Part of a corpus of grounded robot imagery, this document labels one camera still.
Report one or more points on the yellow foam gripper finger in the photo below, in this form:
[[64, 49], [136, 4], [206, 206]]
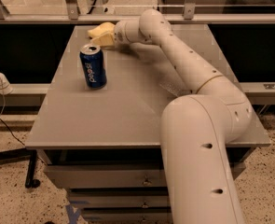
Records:
[[105, 39]]

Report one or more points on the yellow sponge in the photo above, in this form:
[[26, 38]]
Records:
[[101, 29]]

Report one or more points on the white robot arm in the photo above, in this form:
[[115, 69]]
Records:
[[195, 128]]

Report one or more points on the blue pepsi can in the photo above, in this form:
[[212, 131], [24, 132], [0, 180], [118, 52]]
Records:
[[91, 57]]

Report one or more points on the metal railing with glass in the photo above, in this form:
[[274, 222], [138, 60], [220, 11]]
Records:
[[184, 11]]

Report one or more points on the grey drawer cabinet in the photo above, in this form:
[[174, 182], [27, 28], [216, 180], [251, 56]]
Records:
[[120, 122]]

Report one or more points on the top grey drawer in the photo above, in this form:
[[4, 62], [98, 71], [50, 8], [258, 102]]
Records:
[[106, 176]]

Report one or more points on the grey drawer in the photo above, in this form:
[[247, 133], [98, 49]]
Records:
[[106, 176], [140, 198], [127, 214]]

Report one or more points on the middle grey drawer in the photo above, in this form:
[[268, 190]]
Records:
[[140, 198]]

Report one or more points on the black stand leg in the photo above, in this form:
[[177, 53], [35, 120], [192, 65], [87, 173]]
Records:
[[22, 157]]

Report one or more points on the bottom grey drawer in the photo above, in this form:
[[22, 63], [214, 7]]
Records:
[[127, 214]]

